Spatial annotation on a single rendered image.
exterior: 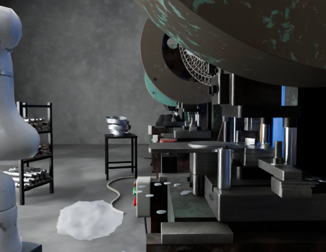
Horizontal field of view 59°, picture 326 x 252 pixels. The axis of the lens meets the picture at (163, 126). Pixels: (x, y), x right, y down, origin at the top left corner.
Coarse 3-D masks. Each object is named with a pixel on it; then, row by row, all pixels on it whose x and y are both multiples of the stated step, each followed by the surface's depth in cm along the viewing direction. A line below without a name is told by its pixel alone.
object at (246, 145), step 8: (240, 144) 83; (248, 144) 83; (256, 144) 84; (240, 152) 79; (248, 152) 75; (256, 152) 75; (264, 152) 75; (272, 152) 75; (240, 160) 79; (248, 160) 75; (256, 160) 75
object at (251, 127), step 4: (244, 120) 83; (248, 120) 81; (252, 120) 80; (256, 120) 80; (244, 124) 83; (248, 124) 81; (252, 124) 80; (256, 124) 80; (244, 128) 83; (248, 128) 81; (252, 128) 80; (256, 128) 80
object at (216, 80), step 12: (216, 72) 85; (228, 72) 78; (216, 84) 78; (228, 84) 77; (240, 84) 74; (252, 84) 74; (264, 84) 74; (216, 96) 79; (228, 96) 77; (240, 96) 74; (252, 96) 74; (264, 96) 75; (276, 96) 75
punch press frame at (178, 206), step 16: (288, 96) 99; (304, 96) 92; (320, 96) 93; (304, 112) 93; (320, 112) 93; (304, 128) 93; (320, 128) 93; (304, 144) 93; (320, 144) 93; (304, 160) 94; (320, 160) 94; (176, 176) 102; (320, 176) 94; (176, 192) 82; (176, 208) 69; (192, 208) 69; (208, 208) 69; (240, 224) 64; (256, 224) 64; (272, 224) 64; (288, 224) 64; (304, 224) 64; (320, 224) 64
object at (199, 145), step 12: (156, 144) 83; (168, 144) 83; (180, 144) 83; (192, 144) 79; (204, 144) 79; (216, 144) 79; (228, 144) 79; (192, 156) 79; (204, 156) 78; (216, 156) 78; (192, 168) 79; (204, 168) 78; (216, 168) 78; (192, 180) 79; (192, 192) 79
